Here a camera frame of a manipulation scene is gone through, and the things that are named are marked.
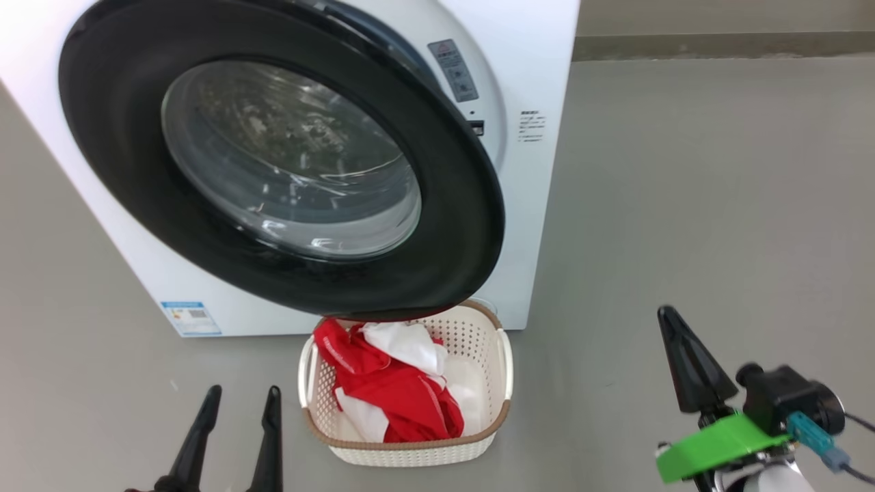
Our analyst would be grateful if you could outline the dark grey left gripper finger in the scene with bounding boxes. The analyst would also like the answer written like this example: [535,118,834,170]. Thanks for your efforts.
[246,386,283,492]
[154,385,223,492]

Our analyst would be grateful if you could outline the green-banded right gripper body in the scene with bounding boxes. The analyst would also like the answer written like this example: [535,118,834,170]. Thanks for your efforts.
[656,413,794,484]

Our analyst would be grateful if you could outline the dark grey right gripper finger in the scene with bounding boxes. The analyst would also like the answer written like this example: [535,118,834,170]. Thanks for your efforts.
[658,305,739,415]

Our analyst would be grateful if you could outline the red garment with white stripes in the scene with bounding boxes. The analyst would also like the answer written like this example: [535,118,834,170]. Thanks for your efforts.
[313,318,466,443]

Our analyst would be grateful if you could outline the round black washer door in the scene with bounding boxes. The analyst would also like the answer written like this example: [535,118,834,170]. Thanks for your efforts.
[58,0,507,322]

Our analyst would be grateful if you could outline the cream perforated laundry basket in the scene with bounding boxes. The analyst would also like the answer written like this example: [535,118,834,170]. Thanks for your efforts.
[297,301,513,467]

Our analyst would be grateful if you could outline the white front-load washing machine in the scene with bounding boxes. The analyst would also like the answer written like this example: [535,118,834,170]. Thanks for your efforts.
[0,0,582,339]

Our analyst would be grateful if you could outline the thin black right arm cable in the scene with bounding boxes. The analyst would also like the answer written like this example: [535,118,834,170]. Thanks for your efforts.
[841,410,875,483]

